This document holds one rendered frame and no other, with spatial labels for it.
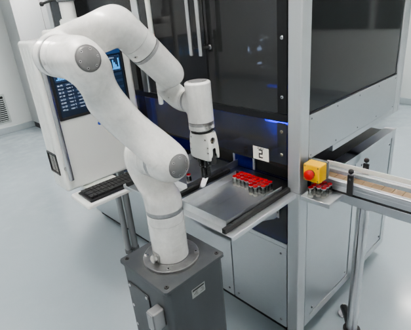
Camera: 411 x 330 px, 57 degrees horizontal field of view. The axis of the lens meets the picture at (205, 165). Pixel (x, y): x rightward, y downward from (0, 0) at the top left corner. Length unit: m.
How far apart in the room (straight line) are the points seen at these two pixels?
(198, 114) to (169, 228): 0.37
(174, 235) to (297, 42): 0.79
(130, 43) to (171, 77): 0.16
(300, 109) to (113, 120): 0.75
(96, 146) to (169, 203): 0.99
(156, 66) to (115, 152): 1.14
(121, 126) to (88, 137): 1.04
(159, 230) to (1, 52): 5.62
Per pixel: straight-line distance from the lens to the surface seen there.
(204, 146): 1.23
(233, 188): 1.65
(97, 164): 2.09
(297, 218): 1.66
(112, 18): 0.98
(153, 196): 1.16
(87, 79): 0.87
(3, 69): 6.60
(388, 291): 2.55
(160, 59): 1.05
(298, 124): 1.48
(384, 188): 1.60
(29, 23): 6.24
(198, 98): 1.17
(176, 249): 1.24
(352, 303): 1.96
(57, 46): 0.90
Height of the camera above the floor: 1.65
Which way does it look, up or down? 24 degrees down
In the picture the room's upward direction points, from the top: 5 degrees counter-clockwise
